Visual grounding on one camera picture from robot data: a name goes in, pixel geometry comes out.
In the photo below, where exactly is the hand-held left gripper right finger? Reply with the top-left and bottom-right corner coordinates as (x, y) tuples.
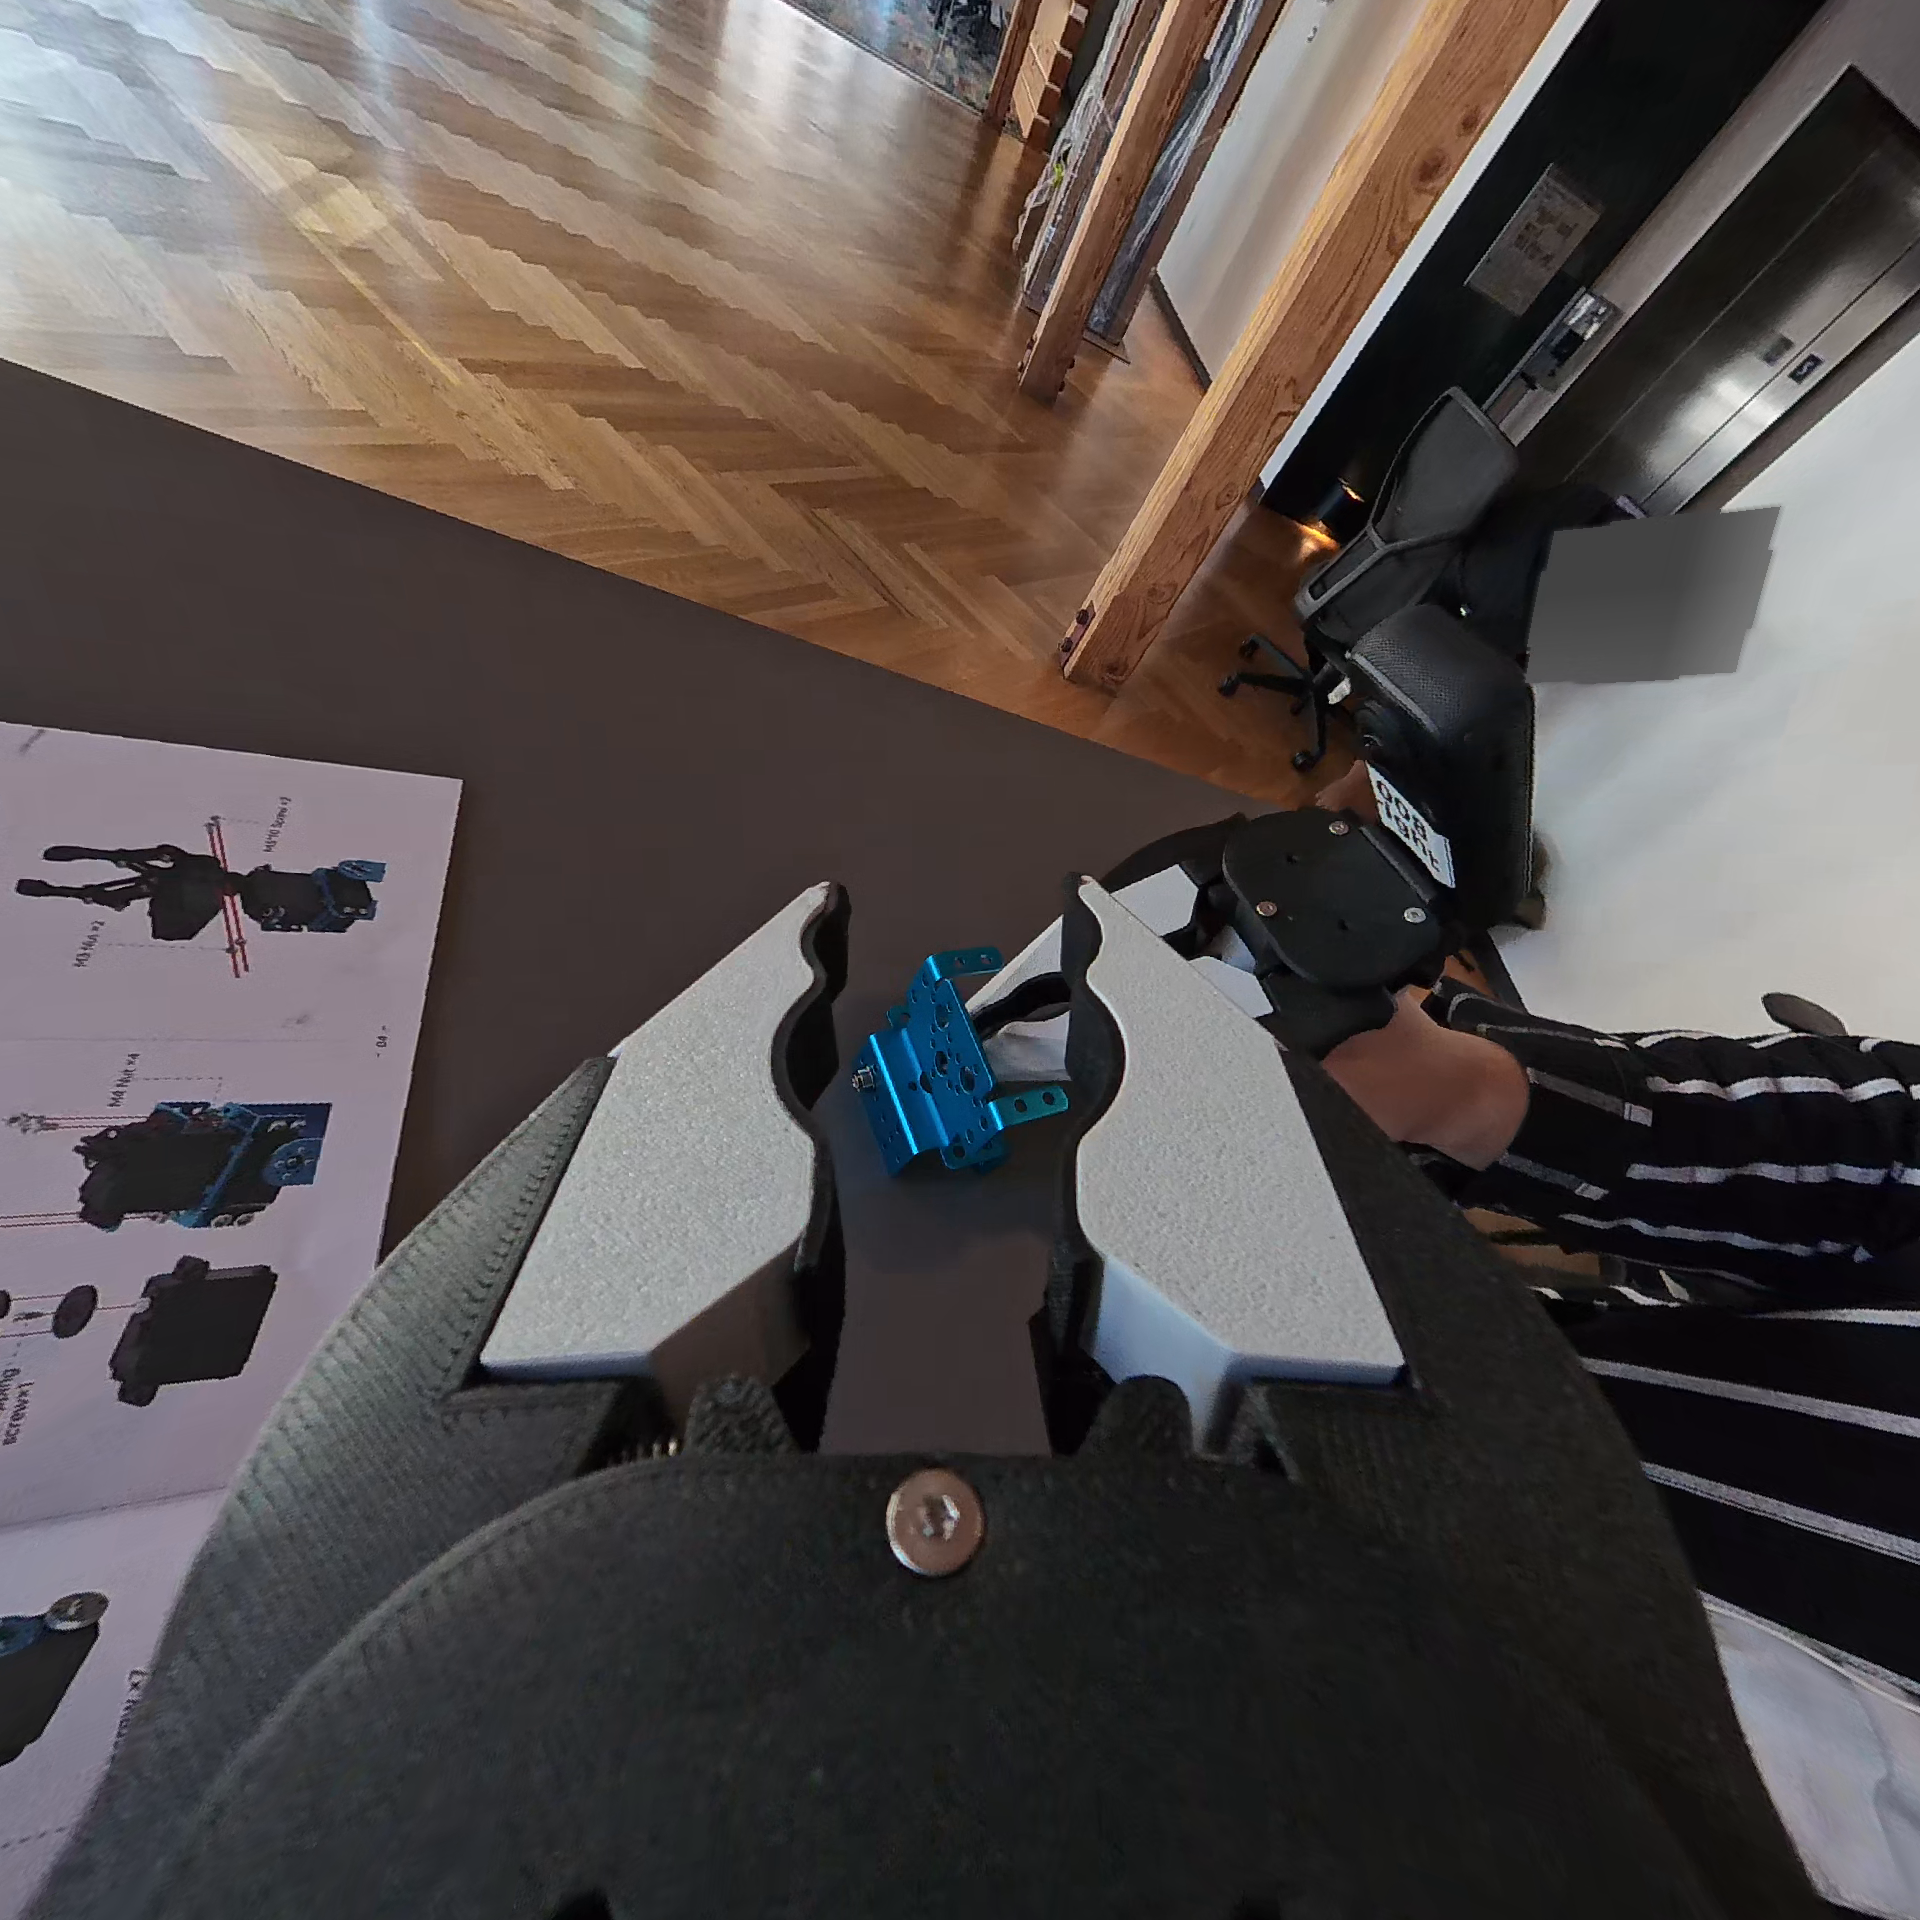
(1031, 874), (1412, 1453)

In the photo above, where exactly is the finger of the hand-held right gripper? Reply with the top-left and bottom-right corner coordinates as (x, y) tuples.
(983, 957), (1281, 1089)
(968, 874), (1210, 1011)

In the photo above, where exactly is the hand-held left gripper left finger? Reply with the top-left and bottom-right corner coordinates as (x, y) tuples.
(479, 883), (854, 1444)

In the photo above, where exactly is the blue metal bracket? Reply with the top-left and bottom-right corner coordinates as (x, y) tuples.
(854, 944), (1052, 1179)

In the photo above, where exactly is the person's right forearm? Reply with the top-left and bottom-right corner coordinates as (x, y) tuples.
(1410, 983), (1920, 1322)

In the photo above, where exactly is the dark brown desk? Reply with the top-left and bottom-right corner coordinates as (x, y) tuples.
(0, 360), (1322, 1456)

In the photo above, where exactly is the person's right hand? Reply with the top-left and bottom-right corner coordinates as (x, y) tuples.
(1319, 1017), (1536, 1175)

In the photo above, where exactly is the black office chair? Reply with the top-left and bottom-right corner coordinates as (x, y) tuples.
(1219, 387), (1520, 776)

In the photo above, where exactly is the printed instruction manual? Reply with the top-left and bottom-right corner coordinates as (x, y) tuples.
(0, 720), (466, 1847)

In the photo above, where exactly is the person's striped clothing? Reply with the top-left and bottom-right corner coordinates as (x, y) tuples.
(1559, 1306), (1920, 1920)

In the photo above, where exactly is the wooden pillar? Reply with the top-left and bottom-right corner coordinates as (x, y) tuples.
(1057, 0), (1577, 696)
(1017, 0), (1296, 404)

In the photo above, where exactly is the dark metal elevator door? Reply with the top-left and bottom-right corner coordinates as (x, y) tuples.
(1591, 66), (1920, 513)

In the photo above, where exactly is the wall access panel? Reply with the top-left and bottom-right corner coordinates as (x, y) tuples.
(1494, 293), (1626, 441)

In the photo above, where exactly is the grey wall notice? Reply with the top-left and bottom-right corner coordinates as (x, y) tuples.
(1463, 164), (1606, 317)

